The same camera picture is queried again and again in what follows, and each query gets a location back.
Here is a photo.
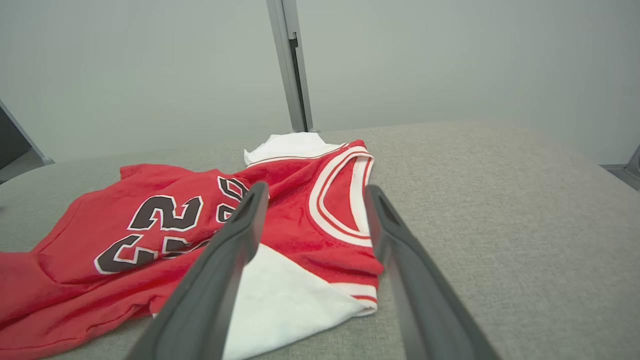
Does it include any red white basketball jersey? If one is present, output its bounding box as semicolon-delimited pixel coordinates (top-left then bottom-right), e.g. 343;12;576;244
0;132;385;360

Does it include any grey metal frame leg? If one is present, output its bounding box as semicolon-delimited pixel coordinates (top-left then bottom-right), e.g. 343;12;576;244
600;145;640;192
0;99;55;183

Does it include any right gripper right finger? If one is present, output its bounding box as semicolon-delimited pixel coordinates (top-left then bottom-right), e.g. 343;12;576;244
364;184;501;360

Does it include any grey partition post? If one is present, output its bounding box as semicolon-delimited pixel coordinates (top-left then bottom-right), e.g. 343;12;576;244
266;0;315;133

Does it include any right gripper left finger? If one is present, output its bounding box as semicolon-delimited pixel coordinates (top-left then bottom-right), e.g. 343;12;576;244
125;181;270;360

